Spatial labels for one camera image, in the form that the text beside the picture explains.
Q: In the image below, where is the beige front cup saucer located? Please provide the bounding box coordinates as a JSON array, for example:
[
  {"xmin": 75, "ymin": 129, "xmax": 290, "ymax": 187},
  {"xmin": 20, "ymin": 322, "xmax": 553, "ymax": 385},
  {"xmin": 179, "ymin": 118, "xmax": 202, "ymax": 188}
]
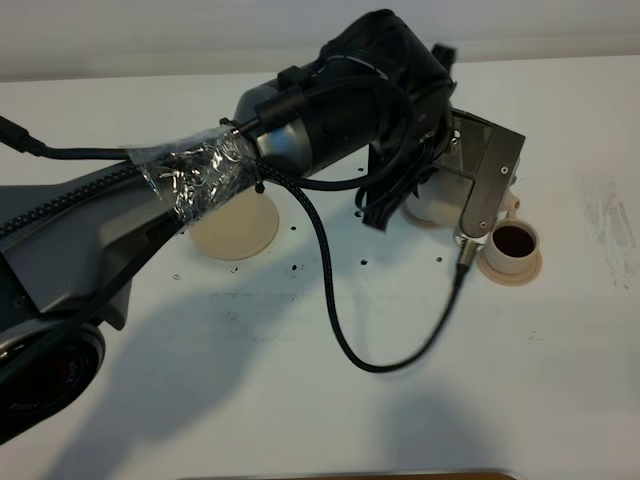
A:
[{"xmin": 477, "ymin": 246, "xmax": 543, "ymax": 287}]

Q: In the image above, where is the beige teapot saucer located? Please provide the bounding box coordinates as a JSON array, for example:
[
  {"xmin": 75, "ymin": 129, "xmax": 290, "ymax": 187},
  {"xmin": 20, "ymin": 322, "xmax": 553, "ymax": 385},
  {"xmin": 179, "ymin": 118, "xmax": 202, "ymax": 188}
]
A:
[{"xmin": 188, "ymin": 190, "xmax": 280, "ymax": 261}]

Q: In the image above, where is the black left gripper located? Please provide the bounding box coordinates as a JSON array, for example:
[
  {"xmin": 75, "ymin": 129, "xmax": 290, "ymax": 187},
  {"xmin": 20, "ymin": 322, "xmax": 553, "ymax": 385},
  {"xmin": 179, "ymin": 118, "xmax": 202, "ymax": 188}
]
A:
[{"xmin": 362, "ymin": 43, "xmax": 456, "ymax": 231}]

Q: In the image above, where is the beige front teacup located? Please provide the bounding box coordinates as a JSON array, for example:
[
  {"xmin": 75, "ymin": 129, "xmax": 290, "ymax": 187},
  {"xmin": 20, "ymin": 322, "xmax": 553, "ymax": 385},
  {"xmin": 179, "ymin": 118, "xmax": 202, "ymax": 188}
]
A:
[{"xmin": 484, "ymin": 218, "xmax": 539, "ymax": 275}]

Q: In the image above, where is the beige teapot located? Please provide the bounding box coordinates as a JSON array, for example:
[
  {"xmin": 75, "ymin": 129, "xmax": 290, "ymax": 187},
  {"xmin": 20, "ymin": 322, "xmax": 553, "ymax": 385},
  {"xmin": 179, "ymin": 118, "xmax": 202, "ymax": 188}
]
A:
[{"xmin": 409, "ymin": 169, "xmax": 522, "ymax": 226}]

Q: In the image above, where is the beige cup saucer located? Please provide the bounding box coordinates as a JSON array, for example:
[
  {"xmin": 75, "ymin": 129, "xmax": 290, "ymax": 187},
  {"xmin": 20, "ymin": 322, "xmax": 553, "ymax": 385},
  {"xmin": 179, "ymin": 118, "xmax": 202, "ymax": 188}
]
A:
[
  {"xmin": 477, "ymin": 246, "xmax": 543, "ymax": 287},
  {"xmin": 403, "ymin": 203, "xmax": 461, "ymax": 227}
]

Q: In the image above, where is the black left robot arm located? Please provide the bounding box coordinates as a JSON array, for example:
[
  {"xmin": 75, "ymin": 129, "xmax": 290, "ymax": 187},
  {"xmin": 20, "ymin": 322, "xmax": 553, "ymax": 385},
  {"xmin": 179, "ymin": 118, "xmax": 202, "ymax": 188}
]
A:
[{"xmin": 1, "ymin": 10, "xmax": 456, "ymax": 441}]

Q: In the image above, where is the beige rear cup saucer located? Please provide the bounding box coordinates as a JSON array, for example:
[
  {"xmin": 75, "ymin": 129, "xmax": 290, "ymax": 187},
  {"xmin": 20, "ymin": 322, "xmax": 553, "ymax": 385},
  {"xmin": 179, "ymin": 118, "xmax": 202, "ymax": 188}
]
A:
[{"xmin": 403, "ymin": 203, "xmax": 461, "ymax": 227}]

